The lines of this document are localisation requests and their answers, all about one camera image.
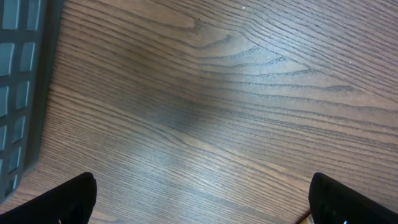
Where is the grey plastic basket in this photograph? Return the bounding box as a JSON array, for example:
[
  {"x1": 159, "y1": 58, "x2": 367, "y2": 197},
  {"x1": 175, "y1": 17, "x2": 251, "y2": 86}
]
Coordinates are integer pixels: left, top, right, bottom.
[{"x1": 1, "y1": 0, "x2": 64, "y2": 202}]

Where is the small orange box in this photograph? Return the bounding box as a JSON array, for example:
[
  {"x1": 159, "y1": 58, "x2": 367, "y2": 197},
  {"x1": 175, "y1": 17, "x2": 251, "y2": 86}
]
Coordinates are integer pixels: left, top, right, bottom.
[{"x1": 299, "y1": 213, "x2": 315, "y2": 224}]

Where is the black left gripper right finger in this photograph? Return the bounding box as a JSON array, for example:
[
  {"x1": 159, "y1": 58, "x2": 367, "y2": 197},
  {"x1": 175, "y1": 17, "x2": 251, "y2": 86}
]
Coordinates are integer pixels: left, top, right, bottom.
[{"x1": 308, "y1": 172, "x2": 397, "y2": 224}]

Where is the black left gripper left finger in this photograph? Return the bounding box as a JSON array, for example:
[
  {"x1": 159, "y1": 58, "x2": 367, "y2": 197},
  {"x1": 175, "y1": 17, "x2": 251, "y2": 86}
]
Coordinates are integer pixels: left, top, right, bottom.
[{"x1": 1, "y1": 172, "x2": 97, "y2": 224}]

